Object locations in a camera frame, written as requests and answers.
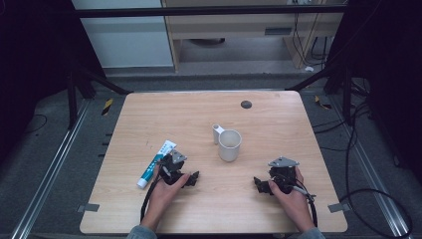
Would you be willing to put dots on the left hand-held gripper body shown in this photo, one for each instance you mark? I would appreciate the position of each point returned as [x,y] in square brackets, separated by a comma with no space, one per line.
[170,169]

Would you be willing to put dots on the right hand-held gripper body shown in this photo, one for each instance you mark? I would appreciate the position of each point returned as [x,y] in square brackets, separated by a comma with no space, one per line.
[283,172]

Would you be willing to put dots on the white and teal toothpaste tube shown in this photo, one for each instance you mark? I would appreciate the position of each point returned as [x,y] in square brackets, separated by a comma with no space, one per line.
[156,163]

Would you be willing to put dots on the person's left hand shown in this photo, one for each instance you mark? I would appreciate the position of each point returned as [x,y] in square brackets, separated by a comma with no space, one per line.
[164,197]

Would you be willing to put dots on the person's right hand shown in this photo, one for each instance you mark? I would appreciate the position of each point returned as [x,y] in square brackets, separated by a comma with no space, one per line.
[297,205]

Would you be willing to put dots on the grey round table grommet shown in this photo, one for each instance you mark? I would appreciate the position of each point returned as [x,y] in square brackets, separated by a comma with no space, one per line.
[246,104]

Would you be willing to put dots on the yellow and black tape strip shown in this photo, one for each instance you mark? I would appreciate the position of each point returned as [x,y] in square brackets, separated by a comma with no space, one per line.
[322,103]
[107,107]

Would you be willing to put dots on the black metal stand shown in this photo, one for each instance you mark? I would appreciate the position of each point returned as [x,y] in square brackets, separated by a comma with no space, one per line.
[72,99]
[346,96]

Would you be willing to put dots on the small white floor object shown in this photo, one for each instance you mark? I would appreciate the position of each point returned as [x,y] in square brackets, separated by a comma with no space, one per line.
[309,69]

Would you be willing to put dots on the white cabinet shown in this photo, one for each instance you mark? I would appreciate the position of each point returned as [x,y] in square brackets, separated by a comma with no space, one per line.
[126,40]

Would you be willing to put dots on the black curtain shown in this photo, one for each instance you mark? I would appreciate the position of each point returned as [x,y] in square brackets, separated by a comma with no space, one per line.
[30,66]
[391,66]

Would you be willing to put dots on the light wooden desk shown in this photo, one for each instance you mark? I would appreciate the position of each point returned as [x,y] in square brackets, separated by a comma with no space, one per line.
[232,25]

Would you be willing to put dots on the grey metal table bracket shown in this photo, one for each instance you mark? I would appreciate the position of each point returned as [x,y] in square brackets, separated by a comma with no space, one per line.
[339,207]
[88,207]

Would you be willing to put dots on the aluminium floor rail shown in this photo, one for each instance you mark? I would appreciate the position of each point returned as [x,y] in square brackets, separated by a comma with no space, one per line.
[49,172]
[371,179]

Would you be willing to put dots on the black horizontal frame bar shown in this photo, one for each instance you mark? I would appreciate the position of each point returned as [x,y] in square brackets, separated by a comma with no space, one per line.
[199,11]

